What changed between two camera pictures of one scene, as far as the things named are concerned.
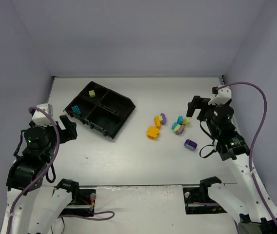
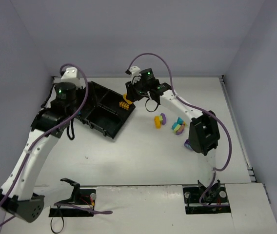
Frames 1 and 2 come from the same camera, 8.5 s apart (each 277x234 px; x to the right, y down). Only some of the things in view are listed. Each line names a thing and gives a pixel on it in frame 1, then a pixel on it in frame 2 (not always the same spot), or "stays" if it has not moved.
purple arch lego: x=164 y=118 stays
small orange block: x=158 y=120 stays
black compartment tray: x=103 y=109 stays
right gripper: x=200 y=108 -> x=131 y=92
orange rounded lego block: x=152 y=132 -> x=125 y=104
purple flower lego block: x=190 y=145 stays
